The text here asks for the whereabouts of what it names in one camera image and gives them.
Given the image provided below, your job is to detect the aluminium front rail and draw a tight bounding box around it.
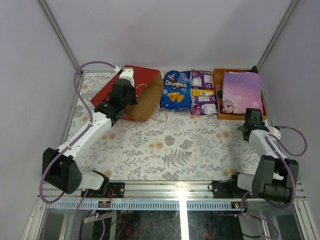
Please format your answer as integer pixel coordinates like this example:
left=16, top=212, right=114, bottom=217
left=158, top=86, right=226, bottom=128
left=37, top=178, right=307, bottom=201

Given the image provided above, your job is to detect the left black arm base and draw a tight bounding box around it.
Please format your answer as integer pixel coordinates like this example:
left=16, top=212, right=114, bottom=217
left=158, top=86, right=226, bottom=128
left=81, top=172, right=125, bottom=199

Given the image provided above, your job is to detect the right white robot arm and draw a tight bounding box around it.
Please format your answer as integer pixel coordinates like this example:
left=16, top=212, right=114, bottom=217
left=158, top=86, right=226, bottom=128
left=227, top=108, right=299, bottom=206

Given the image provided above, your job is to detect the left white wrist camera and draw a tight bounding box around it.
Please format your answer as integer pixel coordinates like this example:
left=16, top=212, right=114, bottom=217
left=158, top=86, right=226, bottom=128
left=119, top=67, right=135, bottom=87

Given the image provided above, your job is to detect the blue chips bag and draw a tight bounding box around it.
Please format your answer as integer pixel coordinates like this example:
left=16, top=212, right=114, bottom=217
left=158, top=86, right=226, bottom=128
left=160, top=70, right=191, bottom=111

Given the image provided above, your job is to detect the grey slotted cable duct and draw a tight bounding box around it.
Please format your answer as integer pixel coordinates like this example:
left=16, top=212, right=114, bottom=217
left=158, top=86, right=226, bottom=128
left=48, top=200, right=240, bottom=211

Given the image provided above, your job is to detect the orange wooden tray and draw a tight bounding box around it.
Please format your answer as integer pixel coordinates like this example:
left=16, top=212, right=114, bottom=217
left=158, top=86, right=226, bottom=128
left=212, top=66, right=268, bottom=120

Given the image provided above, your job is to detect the yellow candy bar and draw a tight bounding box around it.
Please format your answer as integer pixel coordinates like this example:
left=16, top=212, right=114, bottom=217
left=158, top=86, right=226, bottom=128
left=191, top=88, right=215, bottom=97

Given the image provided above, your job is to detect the purple Frozen cloth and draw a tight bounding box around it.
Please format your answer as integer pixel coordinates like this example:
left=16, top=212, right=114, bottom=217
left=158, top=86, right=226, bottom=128
left=222, top=71, right=264, bottom=115

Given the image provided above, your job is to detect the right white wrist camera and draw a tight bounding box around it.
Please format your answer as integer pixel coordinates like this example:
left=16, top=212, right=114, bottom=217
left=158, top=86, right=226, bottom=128
left=267, top=126, right=281, bottom=139

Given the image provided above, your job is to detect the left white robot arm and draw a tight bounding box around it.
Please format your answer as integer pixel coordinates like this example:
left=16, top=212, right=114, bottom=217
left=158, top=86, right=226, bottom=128
left=39, top=76, right=137, bottom=198

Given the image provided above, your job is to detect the red brown paper bag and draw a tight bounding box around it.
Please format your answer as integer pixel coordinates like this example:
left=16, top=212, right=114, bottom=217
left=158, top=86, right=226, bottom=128
left=90, top=65, right=164, bottom=125

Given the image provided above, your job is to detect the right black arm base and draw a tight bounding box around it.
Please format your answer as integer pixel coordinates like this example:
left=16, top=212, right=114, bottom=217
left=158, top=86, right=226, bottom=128
left=207, top=174, right=243, bottom=199

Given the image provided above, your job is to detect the purple snack packet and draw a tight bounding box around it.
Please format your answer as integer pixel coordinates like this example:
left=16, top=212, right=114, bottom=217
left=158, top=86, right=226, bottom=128
left=191, top=70, right=214, bottom=90

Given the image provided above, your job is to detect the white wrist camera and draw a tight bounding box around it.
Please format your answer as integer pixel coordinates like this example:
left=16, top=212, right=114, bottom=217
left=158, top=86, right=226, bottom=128
left=119, top=67, right=135, bottom=87
left=267, top=126, right=281, bottom=139

